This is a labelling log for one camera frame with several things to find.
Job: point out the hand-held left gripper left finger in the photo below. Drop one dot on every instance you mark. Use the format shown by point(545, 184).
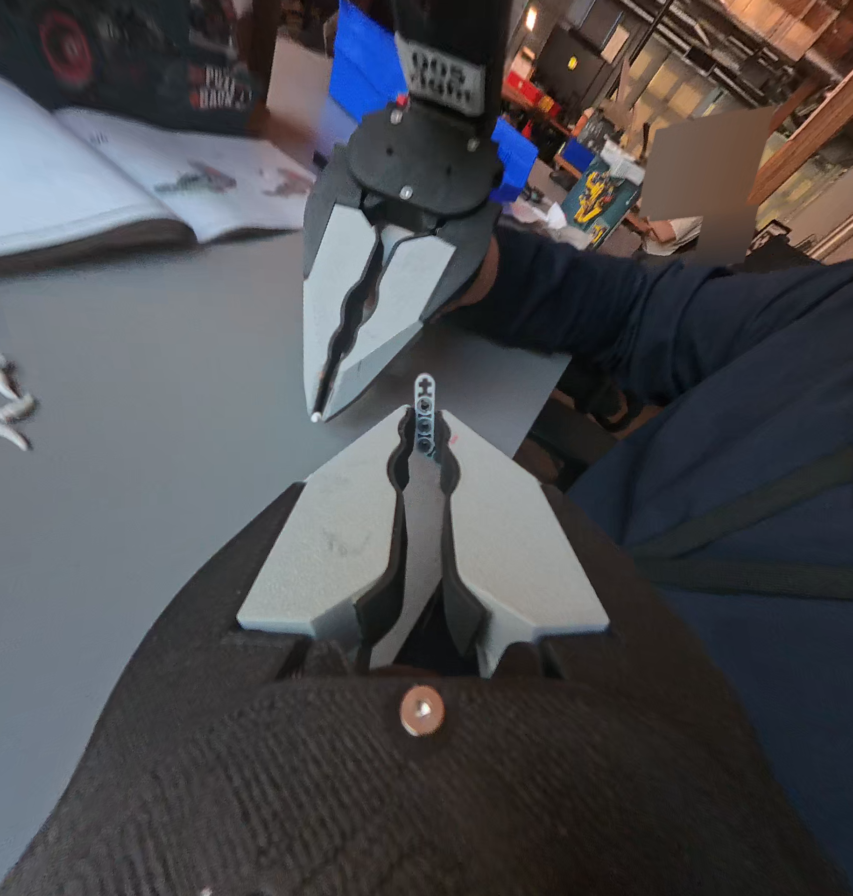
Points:
point(321, 553)

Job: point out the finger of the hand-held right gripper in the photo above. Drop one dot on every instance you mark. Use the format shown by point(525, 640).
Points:
point(332, 273)
point(405, 294)

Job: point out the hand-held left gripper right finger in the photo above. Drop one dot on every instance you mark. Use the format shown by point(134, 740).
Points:
point(524, 553)

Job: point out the grey bent lego beam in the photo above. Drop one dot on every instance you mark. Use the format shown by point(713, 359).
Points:
point(425, 414)

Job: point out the person's right forearm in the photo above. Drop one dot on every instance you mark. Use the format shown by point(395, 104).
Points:
point(594, 308)

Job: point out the open lego instruction booklet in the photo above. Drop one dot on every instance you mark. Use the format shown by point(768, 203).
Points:
point(48, 182)

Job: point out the blue plastic bin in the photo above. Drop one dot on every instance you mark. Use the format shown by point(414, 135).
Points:
point(360, 77)

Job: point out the yellow printed box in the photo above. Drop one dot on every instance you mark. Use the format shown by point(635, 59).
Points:
point(598, 199)

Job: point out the person's torso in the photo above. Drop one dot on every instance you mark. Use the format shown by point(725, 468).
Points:
point(783, 665)

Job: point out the wooden beam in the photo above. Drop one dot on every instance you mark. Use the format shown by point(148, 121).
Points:
point(818, 119)

